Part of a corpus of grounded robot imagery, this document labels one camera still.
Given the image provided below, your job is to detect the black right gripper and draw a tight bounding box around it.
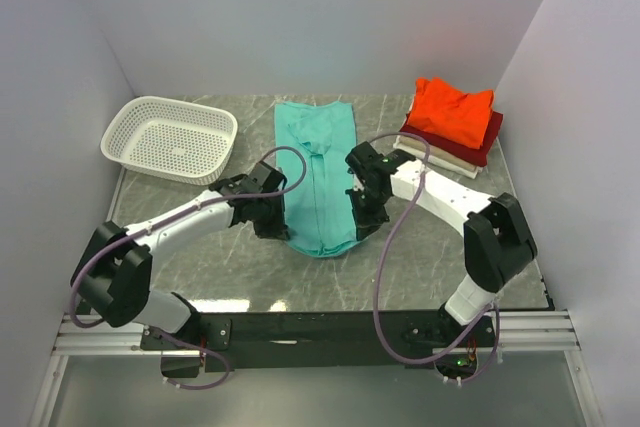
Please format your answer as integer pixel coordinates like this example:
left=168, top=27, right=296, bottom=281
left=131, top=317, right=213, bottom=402
left=346, top=186, right=390, bottom=242

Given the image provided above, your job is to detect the teal t-shirt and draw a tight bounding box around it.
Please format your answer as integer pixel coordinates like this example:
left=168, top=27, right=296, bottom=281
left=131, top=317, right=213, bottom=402
left=274, top=101, right=358, bottom=258

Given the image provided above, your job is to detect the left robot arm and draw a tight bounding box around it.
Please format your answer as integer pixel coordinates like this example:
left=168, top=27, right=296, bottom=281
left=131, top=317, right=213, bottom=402
left=70, top=161, right=288, bottom=349

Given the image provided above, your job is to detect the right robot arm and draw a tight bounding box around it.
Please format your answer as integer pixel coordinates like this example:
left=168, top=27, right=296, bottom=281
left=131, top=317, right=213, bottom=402
left=346, top=142, right=538, bottom=346

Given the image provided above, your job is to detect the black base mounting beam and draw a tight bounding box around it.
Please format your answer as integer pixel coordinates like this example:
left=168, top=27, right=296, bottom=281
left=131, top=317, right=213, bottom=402
left=140, top=310, right=499, bottom=379

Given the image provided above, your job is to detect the folded white t-shirt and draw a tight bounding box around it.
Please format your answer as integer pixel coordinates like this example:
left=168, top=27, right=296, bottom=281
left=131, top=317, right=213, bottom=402
left=392, top=136, right=481, bottom=180

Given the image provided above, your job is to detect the folded dark red t-shirt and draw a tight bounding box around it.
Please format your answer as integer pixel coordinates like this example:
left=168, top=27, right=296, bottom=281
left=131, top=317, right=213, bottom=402
left=400, top=112, right=503, bottom=167

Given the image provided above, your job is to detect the folded orange t-shirt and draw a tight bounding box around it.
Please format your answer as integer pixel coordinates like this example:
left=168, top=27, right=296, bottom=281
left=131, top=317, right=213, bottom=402
left=407, top=77, right=494, bottom=149

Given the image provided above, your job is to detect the white perforated plastic basket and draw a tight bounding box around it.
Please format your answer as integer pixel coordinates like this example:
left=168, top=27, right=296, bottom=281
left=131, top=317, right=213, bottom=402
left=100, top=96, right=238, bottom=186

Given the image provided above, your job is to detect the aluminium extrusion rail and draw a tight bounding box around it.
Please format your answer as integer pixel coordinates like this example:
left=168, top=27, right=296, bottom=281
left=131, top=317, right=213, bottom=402
left=28, top=310, right=604, bottom=426

